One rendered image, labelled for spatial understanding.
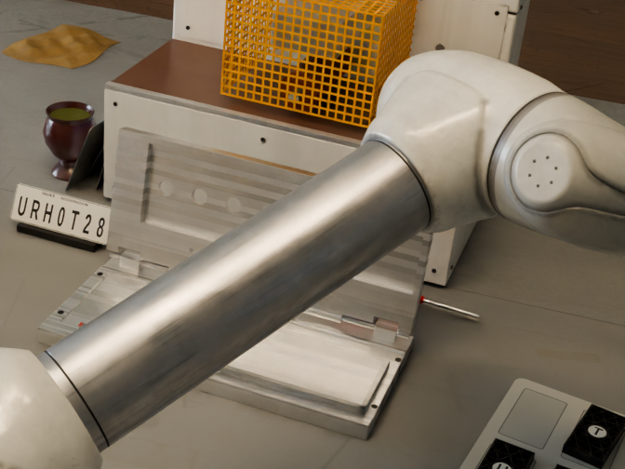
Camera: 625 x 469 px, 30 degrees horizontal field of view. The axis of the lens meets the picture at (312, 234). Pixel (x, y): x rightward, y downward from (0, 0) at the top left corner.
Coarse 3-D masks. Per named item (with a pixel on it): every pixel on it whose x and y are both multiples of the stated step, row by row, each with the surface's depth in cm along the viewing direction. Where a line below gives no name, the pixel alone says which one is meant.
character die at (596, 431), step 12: (600, 408) 144; (588, 420) 142; (600, 420) 142; (612, 420) 143; (624, 420) 143; (576, 432) 140; (588, 432) 140; (600, 432) 140; (612, 432) 140; (564, 444) 137; (576, 444) 138; (588, 444) 138; (600, 444) 138; (612, 444) 138; (576, 456) 137; (588, 456) 136; (600, 456) 137; (600, 468) 136
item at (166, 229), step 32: (128, 128) 156; (128, 160) 157; (160, 160) 156; (192, 160) 155; (224, 160) 152; (256, 160) 152; (128, 192) 158; (160, 192) 158; (192, 192) 156; (224, 192) 155; (256, 192) 153; (288, 192) 152; (128, 224) 159; (160, 224) 159; (192, 224) 157; (224, 224) 156; (160, 256) 159; (384, 256) 150; (416, 256) 149; (352, 288) 151; (384, 288) 150; (416, 288) 149
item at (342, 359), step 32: (128, 256) 161; (96, 288) 157; (128, 288) 157; (64, 320) 150; (320, 320) 155; (352, 320) 153; (384, 320) 154; (256, 352) 148; (288, 352) 148; (320, 352) 149; (352, 352) 150; (384, 352) 150; (224, 384) 141; (256, 384) 141; (320, 384) 143; (352, 384) 144; (384, 384) 144; (288, 416) 140; (320, 416) 138; (352, 416) 138
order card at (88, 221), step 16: (16, 192) 171; (32, 192) 171; (48, 192) 170; (16, 208) 171; (32, 208) 171; (48, 208) 170; (64, 208) 169; (80, 208) 169; (96, 208) 168; (32, 224) 171; (48, 224) 170; (64, 224) 169; (80, 224) 169; (96, 224) 168; (96, 240) 168
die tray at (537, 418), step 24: (528, 384) 149; (504, 408) 144; (528, 408) 144; (552, 408) 145; (576, 408) 145; (504, 432) 140; (528, 432) 140; (552, 432) 141; (624, 432) 142; (480, 456) 136; (552, 456) 137; (624, 456) 138
